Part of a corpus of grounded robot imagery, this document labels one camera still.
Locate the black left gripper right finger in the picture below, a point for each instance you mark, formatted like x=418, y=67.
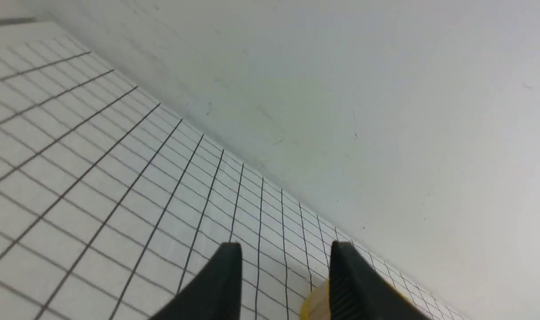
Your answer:
x=346, y=262

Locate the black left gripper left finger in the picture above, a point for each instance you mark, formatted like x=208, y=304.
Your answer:
x=214, y=294

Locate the yellow-rimmed bamboo steamer basket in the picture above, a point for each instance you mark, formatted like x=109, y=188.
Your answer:
x=316, y=302

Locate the white black-grid tablecloth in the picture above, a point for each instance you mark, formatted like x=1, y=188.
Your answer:
x=111, y=203

